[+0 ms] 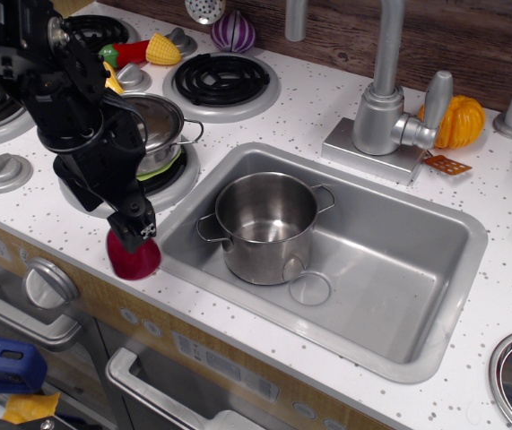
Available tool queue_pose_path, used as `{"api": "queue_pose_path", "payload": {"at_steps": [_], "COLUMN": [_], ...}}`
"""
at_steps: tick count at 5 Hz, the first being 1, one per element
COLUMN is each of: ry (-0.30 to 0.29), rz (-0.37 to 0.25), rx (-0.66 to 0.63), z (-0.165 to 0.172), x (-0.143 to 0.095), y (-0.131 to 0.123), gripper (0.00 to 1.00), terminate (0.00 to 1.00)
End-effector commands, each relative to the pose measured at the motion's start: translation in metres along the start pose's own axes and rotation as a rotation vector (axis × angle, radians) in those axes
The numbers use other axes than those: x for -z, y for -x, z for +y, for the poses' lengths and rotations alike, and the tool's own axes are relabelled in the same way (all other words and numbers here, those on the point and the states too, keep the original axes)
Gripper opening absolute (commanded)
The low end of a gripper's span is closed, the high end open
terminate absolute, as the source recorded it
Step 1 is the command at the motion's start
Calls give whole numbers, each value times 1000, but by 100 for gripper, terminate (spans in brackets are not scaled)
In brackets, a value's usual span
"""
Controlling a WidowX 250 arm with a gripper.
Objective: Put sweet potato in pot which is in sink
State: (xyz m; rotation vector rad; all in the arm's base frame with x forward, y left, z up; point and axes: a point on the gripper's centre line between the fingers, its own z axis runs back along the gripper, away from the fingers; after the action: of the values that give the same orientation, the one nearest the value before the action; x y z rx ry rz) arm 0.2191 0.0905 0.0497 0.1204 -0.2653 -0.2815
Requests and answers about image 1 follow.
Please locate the grey stove knob rear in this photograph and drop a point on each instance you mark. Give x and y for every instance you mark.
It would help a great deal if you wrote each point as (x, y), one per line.
(185, 44)

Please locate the yellow toy piece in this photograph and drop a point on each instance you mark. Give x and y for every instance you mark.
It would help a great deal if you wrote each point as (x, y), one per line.
(111, 81)

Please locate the orange toy spatula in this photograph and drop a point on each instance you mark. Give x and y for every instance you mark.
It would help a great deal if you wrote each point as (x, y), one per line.
(446, 165)

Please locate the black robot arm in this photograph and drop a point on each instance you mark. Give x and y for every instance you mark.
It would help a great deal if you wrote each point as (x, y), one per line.
(98, 137)

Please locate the grey sink basin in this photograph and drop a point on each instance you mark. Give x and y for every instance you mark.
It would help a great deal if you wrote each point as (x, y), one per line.
(388, 276)

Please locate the silver oven dial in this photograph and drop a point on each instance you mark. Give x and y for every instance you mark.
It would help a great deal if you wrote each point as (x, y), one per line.
(46, 286)

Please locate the green cloth under pan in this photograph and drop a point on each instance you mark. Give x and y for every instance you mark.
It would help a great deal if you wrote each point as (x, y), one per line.
(152, 166)

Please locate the blue clamp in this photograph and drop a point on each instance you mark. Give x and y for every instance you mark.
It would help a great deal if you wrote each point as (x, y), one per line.
(22, 368)

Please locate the orange toy pumpkin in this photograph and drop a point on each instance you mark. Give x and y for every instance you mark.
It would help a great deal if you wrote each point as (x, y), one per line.
(462, 124)

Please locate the spotted hanging utensil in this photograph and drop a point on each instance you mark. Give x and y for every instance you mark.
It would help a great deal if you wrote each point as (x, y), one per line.
(205, 12)

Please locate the grey stove knob middle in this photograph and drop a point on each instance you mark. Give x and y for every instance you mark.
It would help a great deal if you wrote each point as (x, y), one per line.
(133, 79)

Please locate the red toy sweet potato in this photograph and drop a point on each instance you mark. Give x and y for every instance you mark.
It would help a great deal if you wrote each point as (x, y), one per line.
(132, 266)

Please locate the black coil burner right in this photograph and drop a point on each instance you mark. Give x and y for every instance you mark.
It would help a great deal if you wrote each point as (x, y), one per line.
(222, 88)

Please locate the grey stove knob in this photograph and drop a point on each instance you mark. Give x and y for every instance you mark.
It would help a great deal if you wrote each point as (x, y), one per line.
(185, 44)
(15, 171)
(133, 79)

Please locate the grey post middle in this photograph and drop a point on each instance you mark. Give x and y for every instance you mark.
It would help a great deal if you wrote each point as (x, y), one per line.
(295, 22)

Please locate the small steel pan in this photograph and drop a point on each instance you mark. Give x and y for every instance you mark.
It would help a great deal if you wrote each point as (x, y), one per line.
(161, 123)

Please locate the silver toy faucet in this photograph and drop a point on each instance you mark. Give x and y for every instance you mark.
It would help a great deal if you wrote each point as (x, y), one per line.
(383, 139)

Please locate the black coil burner rear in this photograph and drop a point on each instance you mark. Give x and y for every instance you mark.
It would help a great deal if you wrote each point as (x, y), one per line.
(97, 31)

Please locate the grey stove knob front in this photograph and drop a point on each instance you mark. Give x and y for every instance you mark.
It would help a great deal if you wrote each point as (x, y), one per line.
(15, 171)

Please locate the steel pot in sink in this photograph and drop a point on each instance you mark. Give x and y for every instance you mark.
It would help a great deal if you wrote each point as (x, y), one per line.
(265, 223)

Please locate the yellow tape piece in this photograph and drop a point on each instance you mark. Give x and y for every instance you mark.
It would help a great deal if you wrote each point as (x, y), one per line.
(23, 408)

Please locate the silver oven door handle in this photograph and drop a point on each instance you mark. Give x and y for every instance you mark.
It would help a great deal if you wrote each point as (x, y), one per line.
(118, 372)

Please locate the yellow toy corn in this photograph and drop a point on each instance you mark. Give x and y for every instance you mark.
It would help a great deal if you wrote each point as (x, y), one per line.
(162, 51)

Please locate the purple striped toy onion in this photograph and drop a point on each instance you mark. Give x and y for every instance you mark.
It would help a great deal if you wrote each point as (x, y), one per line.
(233, 33)

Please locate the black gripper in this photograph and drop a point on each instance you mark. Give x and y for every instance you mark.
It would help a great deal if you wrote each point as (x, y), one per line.
(110, 175)

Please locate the red toy pepper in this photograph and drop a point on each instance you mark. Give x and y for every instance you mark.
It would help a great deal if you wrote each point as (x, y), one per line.
(120, 55)

